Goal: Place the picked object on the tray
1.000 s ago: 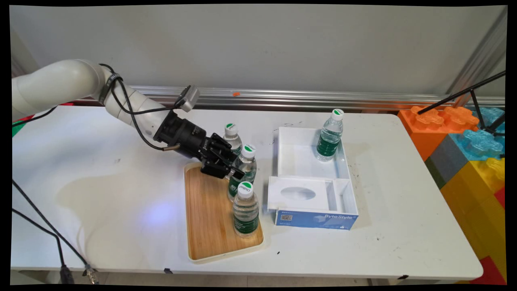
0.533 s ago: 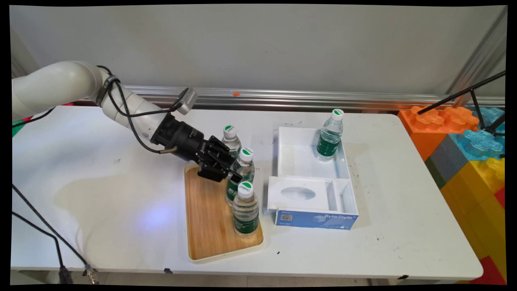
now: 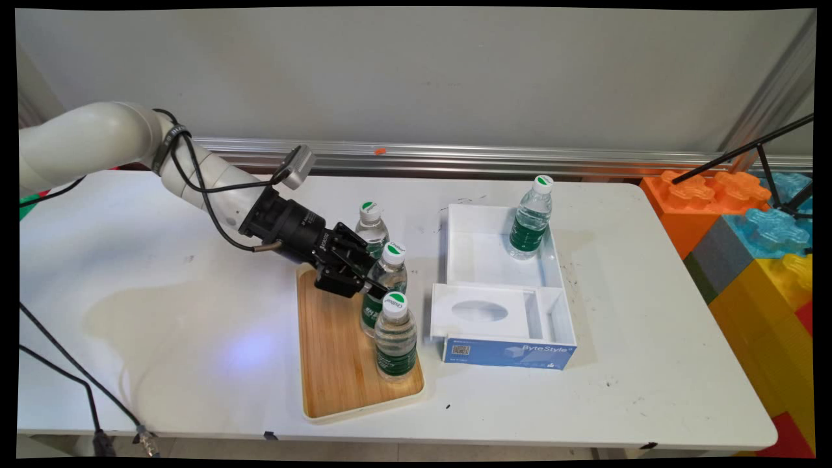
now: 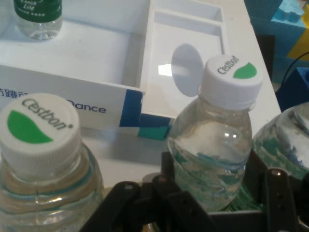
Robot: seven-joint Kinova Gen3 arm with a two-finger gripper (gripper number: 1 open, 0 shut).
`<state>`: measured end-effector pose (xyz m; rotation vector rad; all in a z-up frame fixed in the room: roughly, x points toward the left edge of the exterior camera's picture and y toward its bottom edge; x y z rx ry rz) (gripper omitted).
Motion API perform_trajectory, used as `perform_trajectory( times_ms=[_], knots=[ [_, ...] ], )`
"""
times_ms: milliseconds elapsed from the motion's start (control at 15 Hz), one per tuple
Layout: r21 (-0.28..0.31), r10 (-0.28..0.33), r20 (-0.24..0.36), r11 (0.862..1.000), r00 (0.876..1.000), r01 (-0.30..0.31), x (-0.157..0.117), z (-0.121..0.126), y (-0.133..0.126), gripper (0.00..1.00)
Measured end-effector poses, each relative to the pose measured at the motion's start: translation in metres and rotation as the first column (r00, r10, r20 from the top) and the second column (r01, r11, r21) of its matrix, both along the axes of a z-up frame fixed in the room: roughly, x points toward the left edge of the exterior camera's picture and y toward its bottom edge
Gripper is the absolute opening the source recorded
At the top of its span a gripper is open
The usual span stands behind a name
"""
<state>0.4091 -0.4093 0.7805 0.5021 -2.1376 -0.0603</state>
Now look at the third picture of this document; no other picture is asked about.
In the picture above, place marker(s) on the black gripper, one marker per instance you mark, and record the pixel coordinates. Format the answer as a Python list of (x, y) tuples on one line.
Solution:
[(292, 227)]

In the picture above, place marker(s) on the small green-label water bottle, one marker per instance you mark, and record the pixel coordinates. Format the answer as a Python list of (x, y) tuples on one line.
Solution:
[(372, 227), (395, 344), (530, 227), (391, 276)]

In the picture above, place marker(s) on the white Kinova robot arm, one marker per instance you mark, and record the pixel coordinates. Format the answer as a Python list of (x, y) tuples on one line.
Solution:
[(97, 133)]

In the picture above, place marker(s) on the wooden tray with cream rim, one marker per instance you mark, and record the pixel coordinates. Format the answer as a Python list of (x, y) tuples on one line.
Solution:
[(335, 364)]

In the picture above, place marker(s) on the white open box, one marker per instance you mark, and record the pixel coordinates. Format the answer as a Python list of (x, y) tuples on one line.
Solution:
[(481, 260)]

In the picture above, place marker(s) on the white and blue box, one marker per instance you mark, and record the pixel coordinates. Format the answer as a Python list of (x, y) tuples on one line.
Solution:
[(507, 354)]

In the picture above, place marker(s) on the big orange toy block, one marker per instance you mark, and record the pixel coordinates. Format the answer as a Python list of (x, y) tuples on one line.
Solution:
[(689, 201)]

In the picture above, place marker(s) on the black tripod stand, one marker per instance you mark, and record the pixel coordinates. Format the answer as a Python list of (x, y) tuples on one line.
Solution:
[(728, 155)]

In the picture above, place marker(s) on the big yellow toy block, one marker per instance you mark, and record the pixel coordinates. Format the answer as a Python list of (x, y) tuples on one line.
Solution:
[(767, 325)]

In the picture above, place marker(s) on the big translucent blue toy block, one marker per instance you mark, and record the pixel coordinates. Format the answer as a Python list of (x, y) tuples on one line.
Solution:
[(770, 231), (790, 185)]

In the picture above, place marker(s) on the big red toy block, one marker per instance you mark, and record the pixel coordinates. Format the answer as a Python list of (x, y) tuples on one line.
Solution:
[(790, 439)]

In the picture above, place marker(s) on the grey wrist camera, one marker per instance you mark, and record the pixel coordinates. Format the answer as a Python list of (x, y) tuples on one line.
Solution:
[(300, 166)]

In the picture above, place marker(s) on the aluminium wall rail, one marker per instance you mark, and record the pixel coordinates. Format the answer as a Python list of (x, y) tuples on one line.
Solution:
[(520, 159)]

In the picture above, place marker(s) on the aluminium frame post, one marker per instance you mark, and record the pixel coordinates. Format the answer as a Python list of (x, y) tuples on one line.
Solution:
[(773, 84)]

